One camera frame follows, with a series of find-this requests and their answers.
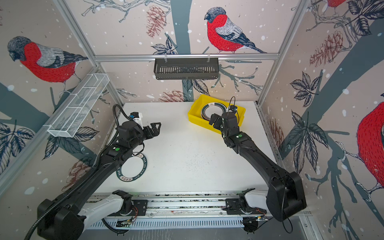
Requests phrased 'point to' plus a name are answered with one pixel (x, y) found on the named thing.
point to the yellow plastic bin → (194, 113)
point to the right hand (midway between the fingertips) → (216, 119)
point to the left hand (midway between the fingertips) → (154, 125)
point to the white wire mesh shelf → (72, 114)
